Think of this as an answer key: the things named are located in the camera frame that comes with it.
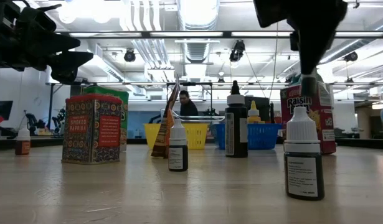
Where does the blue plastic basket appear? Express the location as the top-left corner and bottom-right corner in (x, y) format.
(213, 123), (283, 151)

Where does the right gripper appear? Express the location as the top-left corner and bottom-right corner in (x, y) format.
(285, 0), (348, 77)

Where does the seated person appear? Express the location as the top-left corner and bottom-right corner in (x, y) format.
(178, 90), (199, 118)

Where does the yellow plastic basket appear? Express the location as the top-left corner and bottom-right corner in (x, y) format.
(143, 123), (210, 151)

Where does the brown triangular snack packet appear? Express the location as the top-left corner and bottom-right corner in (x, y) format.
(150, 74), (181, 159)

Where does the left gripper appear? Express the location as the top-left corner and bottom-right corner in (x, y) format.
(0, 0), (95, 86)

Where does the silver ventilation duct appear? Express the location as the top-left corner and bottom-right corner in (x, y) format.
(177, 0), (222, 65)

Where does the red-lidded smoked paprika tin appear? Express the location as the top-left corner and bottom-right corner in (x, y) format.
(61, 94), (123, 165)

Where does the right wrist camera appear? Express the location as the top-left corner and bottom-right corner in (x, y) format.
(252, 0), (288, 29)

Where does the clear plastic bin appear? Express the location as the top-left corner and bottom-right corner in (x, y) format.
(159, 108), (225, 124)

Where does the small green cereal box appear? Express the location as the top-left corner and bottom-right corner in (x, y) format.
(82, 85), (130, 152)

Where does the black monitor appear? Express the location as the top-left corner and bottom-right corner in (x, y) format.
(244, 96), (270, 124)

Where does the Raisin Bran cereal box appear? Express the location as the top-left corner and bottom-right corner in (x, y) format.
(280, 81), (337, 156)

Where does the yellow squeeze bottle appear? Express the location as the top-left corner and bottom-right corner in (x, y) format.
(247, 100), (261, 124)

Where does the black wall screen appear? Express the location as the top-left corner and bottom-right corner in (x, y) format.
(0, 100), (14, 121)

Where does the black ceiling spotlight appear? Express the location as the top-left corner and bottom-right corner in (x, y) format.
(229, 39), (247, 63)
(343, 51), (359, 62)
(123, 49), (137, 63)

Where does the blue steel column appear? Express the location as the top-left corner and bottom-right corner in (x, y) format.
(47, 83), (55, 130)

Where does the brown white-capped dropper bottle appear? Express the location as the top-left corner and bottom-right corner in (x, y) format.
(14, 126), (32, 156)

